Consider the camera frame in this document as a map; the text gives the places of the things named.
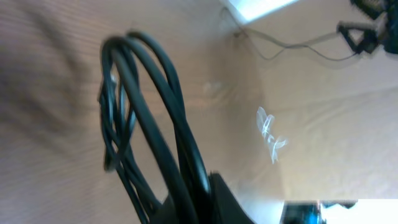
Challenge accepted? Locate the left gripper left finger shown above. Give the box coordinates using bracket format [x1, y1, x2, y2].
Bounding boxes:
[150, 195, 180, 224]

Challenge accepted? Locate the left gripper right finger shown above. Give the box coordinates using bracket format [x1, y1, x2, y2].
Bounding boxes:
[209, 172, 254, 224]

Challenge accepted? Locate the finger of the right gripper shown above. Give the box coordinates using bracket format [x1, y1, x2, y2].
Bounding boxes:
[336, 22, 379, 54]

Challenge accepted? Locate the thin black cable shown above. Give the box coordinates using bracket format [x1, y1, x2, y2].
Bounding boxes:
[219, 6, 358, 62]

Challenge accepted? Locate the black usb cable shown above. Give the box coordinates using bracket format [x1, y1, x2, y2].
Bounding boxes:
[98, 29, 212, 224]

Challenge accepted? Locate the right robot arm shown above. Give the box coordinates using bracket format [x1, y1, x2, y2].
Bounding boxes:
[336, 0, 397, 55]

